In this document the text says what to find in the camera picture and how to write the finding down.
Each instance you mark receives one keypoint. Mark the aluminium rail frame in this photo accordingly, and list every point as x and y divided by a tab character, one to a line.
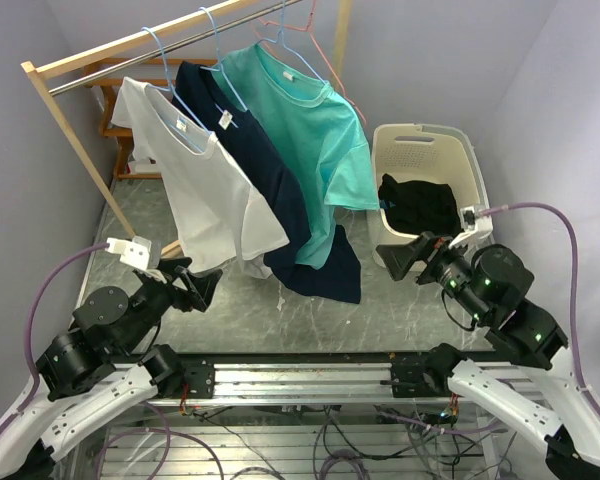
311	421

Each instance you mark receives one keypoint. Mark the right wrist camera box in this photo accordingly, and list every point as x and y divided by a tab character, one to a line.
476	220

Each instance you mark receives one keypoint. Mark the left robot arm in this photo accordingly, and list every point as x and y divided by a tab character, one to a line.
75	389

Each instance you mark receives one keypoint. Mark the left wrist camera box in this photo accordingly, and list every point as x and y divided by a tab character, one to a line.
138	253

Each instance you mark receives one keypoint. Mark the pink wire hanger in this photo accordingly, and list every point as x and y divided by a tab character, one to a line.
308	28

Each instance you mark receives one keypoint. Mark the navy blue t shirt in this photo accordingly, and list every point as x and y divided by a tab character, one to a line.
243	137

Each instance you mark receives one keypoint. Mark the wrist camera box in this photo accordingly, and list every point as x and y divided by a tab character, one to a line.
476	220
138	253

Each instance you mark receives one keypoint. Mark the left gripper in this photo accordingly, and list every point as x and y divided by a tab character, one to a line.
200	287

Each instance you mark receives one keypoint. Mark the white t shirt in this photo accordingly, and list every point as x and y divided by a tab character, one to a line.
219	214

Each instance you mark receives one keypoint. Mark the black garment in basket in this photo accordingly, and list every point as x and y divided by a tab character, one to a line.
416	206

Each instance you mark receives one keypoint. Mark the teal t shirt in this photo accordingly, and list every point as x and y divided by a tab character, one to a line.
317	133

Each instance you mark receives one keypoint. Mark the blue hanger of teal shirt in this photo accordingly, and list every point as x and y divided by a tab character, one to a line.
280	41

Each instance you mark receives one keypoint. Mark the blue hanger of navy shirt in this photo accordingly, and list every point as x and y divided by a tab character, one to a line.
219	66

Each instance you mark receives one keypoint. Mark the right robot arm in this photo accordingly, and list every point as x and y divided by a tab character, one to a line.
491	288

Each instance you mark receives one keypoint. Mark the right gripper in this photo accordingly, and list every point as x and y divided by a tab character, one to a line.
400	257

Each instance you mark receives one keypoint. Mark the cream laundry basket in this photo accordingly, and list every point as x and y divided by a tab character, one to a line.
441	155

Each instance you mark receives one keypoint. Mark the blue hanger of white shirt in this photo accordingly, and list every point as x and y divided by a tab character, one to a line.
175	129

